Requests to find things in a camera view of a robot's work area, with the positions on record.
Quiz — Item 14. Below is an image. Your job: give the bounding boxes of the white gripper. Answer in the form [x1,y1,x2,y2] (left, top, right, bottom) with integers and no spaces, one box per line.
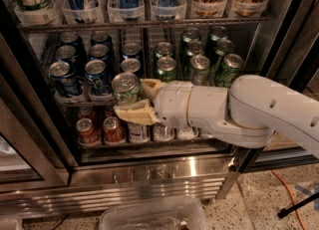
[114,79,193,128]

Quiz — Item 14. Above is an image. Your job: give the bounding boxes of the green can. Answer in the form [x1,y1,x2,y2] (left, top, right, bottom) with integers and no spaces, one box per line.
[210,39,234,73]
[181,27,200,43]
[154,42,174,59]
[156,57,176,83]
[214,54,243,88]
[112,73,141,106]
[185,41,204,57]
[186,55,210,86]
[206,26,228,45]

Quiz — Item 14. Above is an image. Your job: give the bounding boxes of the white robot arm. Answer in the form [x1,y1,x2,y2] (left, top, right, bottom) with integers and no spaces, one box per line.
[114,75,319,157]

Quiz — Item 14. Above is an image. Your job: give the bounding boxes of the red can right front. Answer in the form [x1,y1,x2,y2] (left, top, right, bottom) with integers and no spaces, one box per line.
[103,116,125,144]

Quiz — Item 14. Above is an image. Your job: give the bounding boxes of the red can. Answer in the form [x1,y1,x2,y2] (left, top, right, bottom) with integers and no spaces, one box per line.
[76,117,100,146]
[103,116,125,144]

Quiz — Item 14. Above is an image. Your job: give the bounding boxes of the red can left front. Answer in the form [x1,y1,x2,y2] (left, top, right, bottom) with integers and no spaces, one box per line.
[76,117,100,146]

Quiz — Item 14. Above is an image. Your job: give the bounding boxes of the blue can left front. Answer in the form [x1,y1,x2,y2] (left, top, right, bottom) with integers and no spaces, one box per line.
[49,61,82,98]

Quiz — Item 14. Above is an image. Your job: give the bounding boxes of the stainless steel fridge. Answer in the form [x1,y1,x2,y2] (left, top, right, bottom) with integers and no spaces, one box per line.
[0,0,319,220]

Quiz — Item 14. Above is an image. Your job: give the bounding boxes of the blue can left middle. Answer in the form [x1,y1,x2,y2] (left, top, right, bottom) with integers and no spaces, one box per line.
[56,45,79,72]

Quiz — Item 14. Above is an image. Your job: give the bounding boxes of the blue can left back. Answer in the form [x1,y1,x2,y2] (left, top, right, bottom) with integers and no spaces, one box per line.
[60,32,84,53]

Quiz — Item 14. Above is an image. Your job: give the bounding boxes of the fridge glass door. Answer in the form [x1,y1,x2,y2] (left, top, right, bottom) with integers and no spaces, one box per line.
[235,0,318,173]

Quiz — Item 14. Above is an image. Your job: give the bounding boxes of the brown drink bottle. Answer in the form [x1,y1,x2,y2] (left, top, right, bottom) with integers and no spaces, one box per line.
[128,122,150,143]

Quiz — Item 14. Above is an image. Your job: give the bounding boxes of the clear water bottle left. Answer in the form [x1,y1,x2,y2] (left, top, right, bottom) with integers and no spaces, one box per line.
[154,124,174,141]

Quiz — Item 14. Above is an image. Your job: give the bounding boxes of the clear plastic bin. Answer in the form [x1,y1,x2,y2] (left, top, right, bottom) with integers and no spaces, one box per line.
[99,197,208,230]

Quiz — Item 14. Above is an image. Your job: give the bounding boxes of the black stand leg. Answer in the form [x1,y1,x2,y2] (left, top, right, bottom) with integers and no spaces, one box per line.
[277,192,319,218]

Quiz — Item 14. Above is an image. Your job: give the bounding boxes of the orange cable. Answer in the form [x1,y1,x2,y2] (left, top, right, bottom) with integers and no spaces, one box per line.
[270,169,307,230]

